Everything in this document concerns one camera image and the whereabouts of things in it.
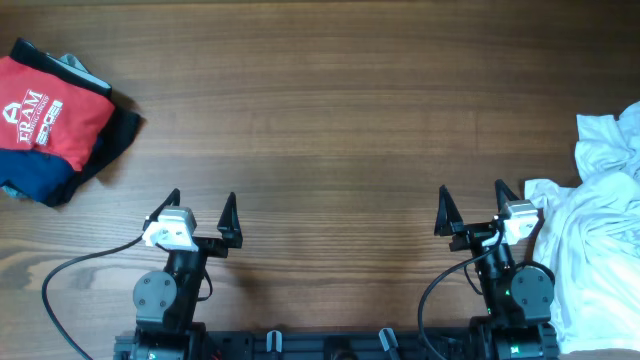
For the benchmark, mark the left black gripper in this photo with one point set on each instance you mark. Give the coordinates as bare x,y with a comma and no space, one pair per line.
206,245

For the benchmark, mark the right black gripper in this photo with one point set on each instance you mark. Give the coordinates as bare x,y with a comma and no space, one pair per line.
476,235

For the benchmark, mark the white t-shirt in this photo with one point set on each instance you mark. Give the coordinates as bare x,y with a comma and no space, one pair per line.
590,237

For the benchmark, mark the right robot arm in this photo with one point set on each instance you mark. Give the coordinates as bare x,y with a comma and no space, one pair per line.
517,295

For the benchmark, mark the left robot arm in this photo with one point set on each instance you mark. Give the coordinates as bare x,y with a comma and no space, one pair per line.
166,300

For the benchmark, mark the black folded garment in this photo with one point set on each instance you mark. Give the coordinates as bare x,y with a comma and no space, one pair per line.
121,129

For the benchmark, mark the navy blue folded garment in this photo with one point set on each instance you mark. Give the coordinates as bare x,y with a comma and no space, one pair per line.
49,179

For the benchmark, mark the red folded shirt with logo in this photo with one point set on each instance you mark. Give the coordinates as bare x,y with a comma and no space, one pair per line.
41,112

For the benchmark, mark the grey folded garment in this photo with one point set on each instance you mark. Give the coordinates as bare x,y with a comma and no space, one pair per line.
71,62

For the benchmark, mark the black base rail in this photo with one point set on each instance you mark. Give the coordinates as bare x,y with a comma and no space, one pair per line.
447,343

